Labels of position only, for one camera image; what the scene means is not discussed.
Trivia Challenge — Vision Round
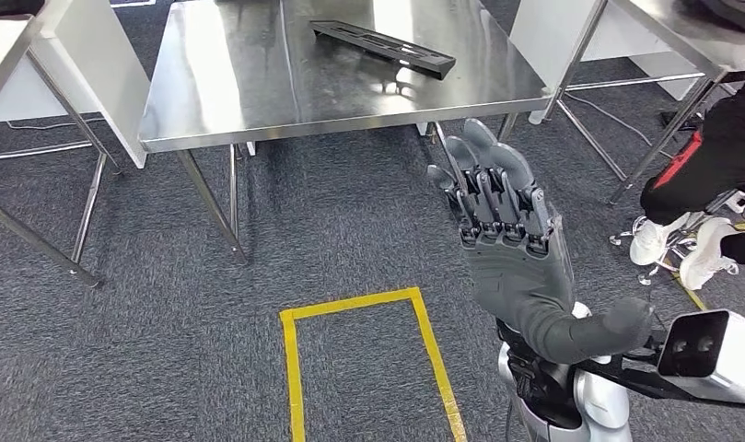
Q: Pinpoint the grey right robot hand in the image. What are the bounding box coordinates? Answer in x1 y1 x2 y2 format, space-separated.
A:
425 117 656 366

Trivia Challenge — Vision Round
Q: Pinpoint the black plastic panel part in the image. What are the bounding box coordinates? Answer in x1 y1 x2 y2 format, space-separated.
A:
309 19 458 81

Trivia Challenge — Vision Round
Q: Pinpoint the stainless steel workbench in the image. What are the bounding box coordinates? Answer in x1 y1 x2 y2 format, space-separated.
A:
136 0 553 266

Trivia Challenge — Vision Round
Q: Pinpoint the office chair with casters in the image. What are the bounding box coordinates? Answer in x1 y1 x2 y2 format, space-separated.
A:
610 180 745 286

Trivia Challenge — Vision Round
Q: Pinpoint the yellow floor tape marking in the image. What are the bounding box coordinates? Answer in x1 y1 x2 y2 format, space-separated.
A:
661 219 745 312
279 286 469 442

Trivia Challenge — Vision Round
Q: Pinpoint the black floor device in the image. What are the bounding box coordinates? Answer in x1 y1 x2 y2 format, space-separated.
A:
659 110 705 133

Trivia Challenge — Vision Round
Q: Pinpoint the person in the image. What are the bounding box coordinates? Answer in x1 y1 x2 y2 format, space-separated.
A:
628 66 745 292

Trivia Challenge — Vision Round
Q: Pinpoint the white partition panel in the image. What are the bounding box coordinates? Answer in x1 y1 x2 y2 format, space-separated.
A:
0 0 150 170
508 0 709 126

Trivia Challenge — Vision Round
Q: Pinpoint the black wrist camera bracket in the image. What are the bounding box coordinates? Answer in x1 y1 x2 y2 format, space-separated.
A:
576 347 745 411

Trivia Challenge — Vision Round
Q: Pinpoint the grey floor cable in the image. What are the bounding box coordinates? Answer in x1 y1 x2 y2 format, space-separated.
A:
6 115 108 133
564 91 675 161

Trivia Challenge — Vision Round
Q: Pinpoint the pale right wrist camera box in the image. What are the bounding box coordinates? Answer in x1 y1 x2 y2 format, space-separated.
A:
657 309 745 405

